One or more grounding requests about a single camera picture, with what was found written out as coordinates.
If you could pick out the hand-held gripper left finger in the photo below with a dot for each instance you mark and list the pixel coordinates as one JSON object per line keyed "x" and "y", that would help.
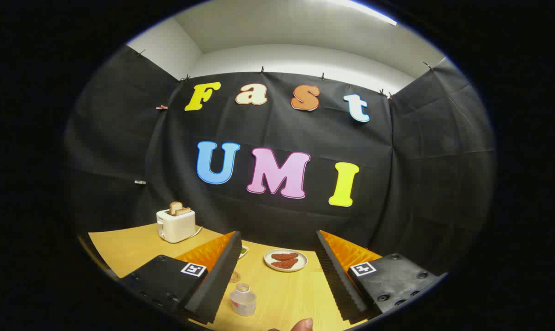
{"x": 217, "y": 280}

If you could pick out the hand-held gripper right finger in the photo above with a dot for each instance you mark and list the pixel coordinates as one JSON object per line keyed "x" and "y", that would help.
{"x": 339, "y": 280}

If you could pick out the round cork coaster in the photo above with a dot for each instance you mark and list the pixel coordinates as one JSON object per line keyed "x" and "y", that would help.
{"x": 235, "y": 277}

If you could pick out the clear plastic juice bottle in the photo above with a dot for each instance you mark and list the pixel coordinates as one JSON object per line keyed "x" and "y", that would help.
{"x": 243, "y": 301}

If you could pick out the white divided spice tray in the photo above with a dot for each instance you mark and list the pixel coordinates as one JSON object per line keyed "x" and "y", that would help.
{"x": 243, "y": 251}

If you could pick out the round white plate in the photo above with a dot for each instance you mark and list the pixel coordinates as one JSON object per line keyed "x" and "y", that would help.
{"x": 302, "y": 264}

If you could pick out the reddish brown sausage piece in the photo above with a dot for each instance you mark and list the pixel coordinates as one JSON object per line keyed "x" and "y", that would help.
{"x": 284, "y": 256}
{"x": 284, "y": 264}

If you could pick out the wooden table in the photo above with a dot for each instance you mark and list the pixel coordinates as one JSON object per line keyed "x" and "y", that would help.
{"x": 282, "y": 294}

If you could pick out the cream white toaster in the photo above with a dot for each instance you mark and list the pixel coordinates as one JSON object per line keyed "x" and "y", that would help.
{"x": 176, "y": 226}

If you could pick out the toast slice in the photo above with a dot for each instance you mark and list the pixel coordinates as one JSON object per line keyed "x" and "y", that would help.
{"x": 175, "y": 207}
{"x": 183, "y": 211}

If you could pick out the black backdrop cloth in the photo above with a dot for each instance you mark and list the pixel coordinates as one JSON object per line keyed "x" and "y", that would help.
{"x": 282, "y": 128}

